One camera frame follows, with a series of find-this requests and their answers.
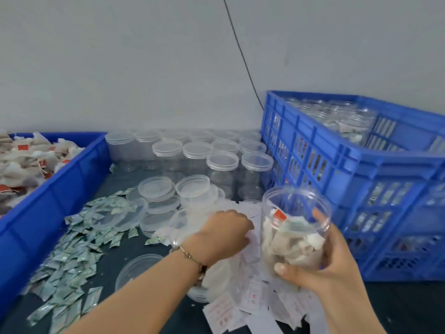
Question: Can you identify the pile of white label papers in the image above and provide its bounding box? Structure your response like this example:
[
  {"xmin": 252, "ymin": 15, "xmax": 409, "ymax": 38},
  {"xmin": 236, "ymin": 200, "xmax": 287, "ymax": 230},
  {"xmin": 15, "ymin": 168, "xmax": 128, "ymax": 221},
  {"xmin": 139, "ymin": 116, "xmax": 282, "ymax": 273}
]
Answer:
[{"xmin": 156, "ymin": 198, "xmax": 331, "ymax": 334}]

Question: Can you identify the black cable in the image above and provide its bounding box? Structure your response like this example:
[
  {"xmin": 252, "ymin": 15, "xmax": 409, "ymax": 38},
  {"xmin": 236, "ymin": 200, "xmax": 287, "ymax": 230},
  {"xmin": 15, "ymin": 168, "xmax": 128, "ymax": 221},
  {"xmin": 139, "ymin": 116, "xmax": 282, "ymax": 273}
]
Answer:
[{"xmin": 222, "ymin": 0, "xmax": 265, "ymax": 91}]

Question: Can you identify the person's left forearm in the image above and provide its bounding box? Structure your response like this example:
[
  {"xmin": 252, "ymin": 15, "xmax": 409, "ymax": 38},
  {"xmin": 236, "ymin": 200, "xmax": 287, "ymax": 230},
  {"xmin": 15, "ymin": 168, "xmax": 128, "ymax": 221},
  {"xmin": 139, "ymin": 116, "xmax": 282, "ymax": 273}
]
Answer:
[{"xmin": 66, "ymin": 247, "xmax": 206, "ymax": 334}]

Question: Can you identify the person's right hand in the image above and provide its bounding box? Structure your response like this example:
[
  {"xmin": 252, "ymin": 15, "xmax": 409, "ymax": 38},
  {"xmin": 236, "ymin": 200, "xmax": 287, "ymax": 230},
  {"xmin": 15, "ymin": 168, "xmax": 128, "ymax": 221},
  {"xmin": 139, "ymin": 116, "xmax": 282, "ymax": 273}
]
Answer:
[{"xmin": 273, "ymin": 208, "xmax": 383, "ymax": 328}]

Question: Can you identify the pile of tea bags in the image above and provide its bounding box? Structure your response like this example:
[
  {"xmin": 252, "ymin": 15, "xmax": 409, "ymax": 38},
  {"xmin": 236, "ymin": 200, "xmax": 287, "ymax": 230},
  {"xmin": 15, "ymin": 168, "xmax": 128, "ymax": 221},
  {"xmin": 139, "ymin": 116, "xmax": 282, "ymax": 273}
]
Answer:
[{"xmin": 0, "ymin": 132, "xmax": 84, "ymax": 216}]

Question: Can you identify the group of lidded jars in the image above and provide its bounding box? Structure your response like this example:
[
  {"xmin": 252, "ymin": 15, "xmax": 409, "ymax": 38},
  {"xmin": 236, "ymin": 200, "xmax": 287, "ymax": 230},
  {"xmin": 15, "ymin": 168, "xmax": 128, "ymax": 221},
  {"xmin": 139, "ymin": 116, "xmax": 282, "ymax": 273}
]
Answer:
[{"xmin": 104, "ymin": 128, "xmax": 274, "ymax": 202}]

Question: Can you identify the white mesh tea bag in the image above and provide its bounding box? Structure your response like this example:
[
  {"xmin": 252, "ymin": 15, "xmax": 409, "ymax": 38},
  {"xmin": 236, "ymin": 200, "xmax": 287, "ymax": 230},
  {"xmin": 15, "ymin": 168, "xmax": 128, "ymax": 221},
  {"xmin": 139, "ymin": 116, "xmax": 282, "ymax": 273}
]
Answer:
[
  {"xmin": 288, "ymin": 219, "xmax": 328, "ymax": 270},
  {"xmin": 263, "ymin": 208, "xmax": 300, "ymax": 265}
]

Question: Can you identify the pile of green desiccant packets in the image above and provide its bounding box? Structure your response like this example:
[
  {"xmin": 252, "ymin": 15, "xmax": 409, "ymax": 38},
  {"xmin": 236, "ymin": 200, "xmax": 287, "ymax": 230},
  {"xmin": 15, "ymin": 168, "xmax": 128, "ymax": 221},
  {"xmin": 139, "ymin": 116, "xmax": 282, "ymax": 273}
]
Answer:
[{"xmin": 21, "ymin": 191, "xmax": 164, "ymax": 334}]

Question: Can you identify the clear jar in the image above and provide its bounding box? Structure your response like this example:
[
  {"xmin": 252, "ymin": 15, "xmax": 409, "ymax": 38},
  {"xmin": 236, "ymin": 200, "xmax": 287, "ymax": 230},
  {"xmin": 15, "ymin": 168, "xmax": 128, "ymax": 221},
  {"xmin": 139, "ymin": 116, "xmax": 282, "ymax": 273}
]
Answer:
[{"xmin": 259, "ymin": 186, "xmax": 333, "ymax": 272}]

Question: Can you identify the person's left hand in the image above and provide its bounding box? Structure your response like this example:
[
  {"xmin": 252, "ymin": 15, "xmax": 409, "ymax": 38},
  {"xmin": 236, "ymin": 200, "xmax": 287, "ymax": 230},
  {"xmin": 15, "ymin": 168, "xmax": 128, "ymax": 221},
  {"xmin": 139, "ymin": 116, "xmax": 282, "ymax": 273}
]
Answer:
[{"xmin": 184, "ymin": 210, "xmax": 254, "ymax": 267}]

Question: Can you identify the thin beaded bracelet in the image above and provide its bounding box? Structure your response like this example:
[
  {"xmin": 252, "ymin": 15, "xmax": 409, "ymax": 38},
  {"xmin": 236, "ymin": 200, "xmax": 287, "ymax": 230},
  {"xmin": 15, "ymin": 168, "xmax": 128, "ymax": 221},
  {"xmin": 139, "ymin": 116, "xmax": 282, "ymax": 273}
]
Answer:
[{"xmin": 170, "ymin": 243, "xmax": 208, "ymax": 286}]

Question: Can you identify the blue plastic tray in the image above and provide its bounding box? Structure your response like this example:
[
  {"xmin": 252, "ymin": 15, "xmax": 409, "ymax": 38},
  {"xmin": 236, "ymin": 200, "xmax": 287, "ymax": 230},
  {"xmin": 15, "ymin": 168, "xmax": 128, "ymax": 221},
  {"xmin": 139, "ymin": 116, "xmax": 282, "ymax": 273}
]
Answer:
[{"xmin": 0, "ymin": 132, "xmax": 112, "ymax": 324}]

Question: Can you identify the blue slatted crate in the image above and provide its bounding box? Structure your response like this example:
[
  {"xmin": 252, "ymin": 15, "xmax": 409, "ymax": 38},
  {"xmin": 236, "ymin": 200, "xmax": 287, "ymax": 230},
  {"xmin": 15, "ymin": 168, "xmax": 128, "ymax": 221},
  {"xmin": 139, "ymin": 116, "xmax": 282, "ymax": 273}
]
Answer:
[{"xmin": 261, "ymin": 90, "xmax": 445, "ymax": 283}]

